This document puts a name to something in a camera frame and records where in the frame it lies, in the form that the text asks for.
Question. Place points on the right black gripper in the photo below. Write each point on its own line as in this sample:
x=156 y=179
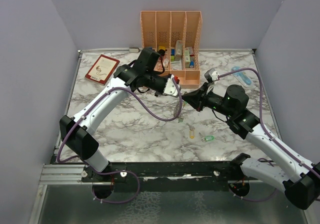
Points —
x=197 y=99

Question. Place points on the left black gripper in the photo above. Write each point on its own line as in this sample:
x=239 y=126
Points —
x=166 y=77

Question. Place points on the metal keyring with yellow grip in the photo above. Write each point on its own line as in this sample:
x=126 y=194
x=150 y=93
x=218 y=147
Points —
x=177 y=107

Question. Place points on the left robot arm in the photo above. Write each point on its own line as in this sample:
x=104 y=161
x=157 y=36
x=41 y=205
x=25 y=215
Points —
x=77 y=131

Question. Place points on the small white red box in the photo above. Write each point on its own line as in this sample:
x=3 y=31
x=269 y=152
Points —
x=166 y=62

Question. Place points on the red black toy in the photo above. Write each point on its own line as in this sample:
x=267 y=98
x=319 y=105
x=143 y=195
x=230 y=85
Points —
x=162 y=52

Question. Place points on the yellow tag key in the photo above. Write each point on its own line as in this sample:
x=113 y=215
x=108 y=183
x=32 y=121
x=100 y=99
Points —
x=191 y=131

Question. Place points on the grey green box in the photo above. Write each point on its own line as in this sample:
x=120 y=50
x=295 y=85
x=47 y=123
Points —
x=178 y=51

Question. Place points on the light green tag key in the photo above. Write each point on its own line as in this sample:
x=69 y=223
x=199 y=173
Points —
x=207 y=138

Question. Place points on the peach desk organizer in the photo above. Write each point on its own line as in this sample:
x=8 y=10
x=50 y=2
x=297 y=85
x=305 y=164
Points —
x=177 y=33

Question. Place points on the blue packaged item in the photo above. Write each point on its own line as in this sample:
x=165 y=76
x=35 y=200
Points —
x=243 y=79

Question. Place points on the red book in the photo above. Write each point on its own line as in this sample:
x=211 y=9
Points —
x=102 y=69

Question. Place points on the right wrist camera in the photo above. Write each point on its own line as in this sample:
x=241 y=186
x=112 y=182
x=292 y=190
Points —
x=212 y=76

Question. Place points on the white wall plug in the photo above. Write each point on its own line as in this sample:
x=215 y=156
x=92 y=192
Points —
x=134 y=50

